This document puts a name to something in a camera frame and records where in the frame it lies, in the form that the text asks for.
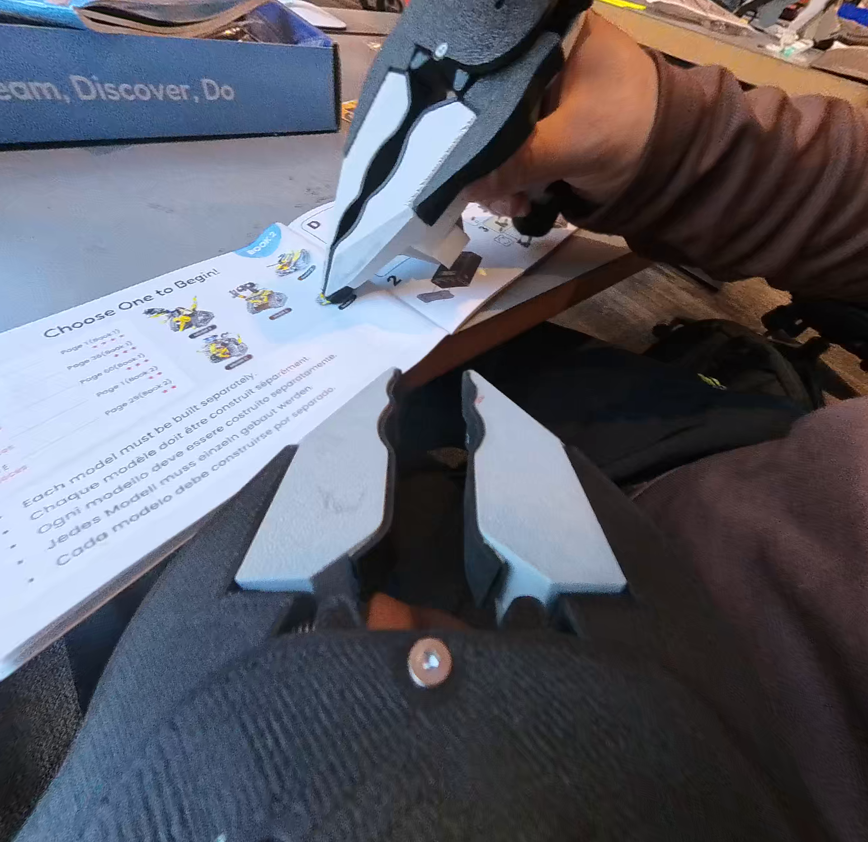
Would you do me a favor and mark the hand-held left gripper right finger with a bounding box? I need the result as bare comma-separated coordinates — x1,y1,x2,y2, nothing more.
463,369,627,627

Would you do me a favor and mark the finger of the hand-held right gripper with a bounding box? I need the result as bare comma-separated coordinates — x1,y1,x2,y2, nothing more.
323,71,409,295
329,100,479,298

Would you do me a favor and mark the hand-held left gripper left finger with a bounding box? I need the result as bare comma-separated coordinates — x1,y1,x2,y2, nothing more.
234,369,402,593

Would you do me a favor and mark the robot kit instruction booklet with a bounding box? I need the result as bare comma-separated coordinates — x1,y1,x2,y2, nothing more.
0,0,272,39
0,201,577,680

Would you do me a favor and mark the blue cardboard kit box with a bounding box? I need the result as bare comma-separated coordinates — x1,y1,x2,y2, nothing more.
0,0,342,147

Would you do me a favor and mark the person's right forearm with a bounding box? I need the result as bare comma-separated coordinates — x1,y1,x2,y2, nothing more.
566,47,868,303

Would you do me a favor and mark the person's right hand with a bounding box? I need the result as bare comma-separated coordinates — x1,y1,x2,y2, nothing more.
464,11,665,218

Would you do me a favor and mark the silver monitor stand base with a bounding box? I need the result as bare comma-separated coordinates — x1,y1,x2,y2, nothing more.
274,0,348,32

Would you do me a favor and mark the long grey workbench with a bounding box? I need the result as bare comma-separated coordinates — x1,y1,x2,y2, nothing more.
590,0,868,107

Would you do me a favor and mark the black office chair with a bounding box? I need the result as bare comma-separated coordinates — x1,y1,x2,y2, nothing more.
759,299,868,375

